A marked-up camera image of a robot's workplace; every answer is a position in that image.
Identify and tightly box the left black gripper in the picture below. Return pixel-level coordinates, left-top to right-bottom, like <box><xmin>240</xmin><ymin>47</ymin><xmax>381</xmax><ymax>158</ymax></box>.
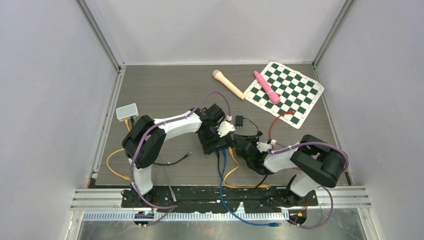
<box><xmin>198</xmin><ymin>123</ymin><xmax>226</xmax><ymax>155</ymax></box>

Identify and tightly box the yellow ethernet cable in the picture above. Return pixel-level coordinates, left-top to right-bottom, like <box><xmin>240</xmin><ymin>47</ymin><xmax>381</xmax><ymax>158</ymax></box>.
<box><xmin>222</xmin><ymin>148</ymin><xmax>269</xmax><ymax>190</ymax></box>

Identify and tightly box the black power adapter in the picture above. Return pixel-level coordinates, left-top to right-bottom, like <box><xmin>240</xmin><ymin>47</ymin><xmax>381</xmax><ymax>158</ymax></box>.
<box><xmin>234</xmin><ymin>115</ymin><xmax>244</xmax><ymax>128</ymax></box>

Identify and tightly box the black ethernet cable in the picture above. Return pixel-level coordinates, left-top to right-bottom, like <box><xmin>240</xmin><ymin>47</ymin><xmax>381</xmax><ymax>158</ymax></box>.
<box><xmin>215</xmin><ymin>150</ymin><xmax>270</xmax><ymax>194</ymax></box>

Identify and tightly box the red ethernet cable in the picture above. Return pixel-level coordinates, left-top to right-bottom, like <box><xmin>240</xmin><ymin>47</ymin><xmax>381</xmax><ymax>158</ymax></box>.
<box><xmin>268</xmin><ymin>110</ymin><xmax>295</xmax><ymax>142</ymax></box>

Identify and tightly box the blue ethernet cable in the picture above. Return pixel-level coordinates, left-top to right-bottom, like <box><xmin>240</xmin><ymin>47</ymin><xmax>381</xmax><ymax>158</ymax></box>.
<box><xmin>218</xmin><ymin>149</ymin><xmax>282</xmax><ymax>228</ymax></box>

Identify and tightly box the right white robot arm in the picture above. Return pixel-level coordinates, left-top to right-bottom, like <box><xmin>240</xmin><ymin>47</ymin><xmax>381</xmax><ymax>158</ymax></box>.
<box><xmin>233</xmin><ymin>134</ymin><xmax>349</xmax><ymax>205</ymax></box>

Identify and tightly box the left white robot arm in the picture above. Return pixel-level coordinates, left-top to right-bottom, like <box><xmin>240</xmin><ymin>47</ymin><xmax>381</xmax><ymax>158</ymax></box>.
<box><xmin>122</xmin><ymin>104</ymin><xmax>236</xmax><ymax>207</ymax></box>

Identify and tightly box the pink toy microphone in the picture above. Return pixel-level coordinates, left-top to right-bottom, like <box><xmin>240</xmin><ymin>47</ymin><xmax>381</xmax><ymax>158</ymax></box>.
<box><xmin>253</xmin><ymin>70</ymin><xmax>281</xmax><ymax>105</ymax></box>

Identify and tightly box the beige toy microphone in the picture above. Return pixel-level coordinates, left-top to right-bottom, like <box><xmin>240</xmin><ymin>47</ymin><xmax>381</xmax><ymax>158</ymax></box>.
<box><xmin>212</xmin><ymin>69</ymin><xmax>246</xmax><ymax>100</ymax></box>

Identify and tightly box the green white checkerboard mat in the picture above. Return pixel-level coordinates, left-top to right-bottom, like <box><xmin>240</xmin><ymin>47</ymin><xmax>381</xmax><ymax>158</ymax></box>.
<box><xmin>243</xmin><ymin>61</ymin><xmax>325</xmax><ymax>129</ymax></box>

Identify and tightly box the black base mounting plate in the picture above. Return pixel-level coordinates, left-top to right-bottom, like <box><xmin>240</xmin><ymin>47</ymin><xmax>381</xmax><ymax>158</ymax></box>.
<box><xmin>120</xmin><ymin>184</ymin><xmax>319</xmax><ymax>215</ymax></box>

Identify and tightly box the white small router box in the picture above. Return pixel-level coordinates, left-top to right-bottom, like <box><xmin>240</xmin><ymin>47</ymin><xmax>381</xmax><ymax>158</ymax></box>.
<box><xmin>115</xmin><ymin>103</ymin><xmax>139</xmax><ymax>122</ymax></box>

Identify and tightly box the grey thin cable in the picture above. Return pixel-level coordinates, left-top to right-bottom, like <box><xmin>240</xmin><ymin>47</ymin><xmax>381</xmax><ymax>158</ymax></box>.
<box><xmin>134</xmin><ymin>117</ymin><xmax>177</xmax><ymax>203</ymax></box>

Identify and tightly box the black loose cable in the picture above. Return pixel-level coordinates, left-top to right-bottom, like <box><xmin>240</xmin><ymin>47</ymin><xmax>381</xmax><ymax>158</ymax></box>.
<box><xmin>130</xmin><ymin>116</ymin><xmax>194</xmax><ymax>167</ymax></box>

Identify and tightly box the yellow cable on left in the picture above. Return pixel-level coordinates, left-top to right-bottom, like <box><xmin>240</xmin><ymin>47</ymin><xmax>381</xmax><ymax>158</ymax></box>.
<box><xmin>105</xmin><ymin>118</ymin><xmax>133</xmax><ymax>182</ymax></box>

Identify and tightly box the aluminium front rail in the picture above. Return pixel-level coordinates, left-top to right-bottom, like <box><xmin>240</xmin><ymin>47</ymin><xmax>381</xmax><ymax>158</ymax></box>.
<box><xmin>70</xmin><ymin>186</ymin><xmax>372</xmax><ymax>222</ymax></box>

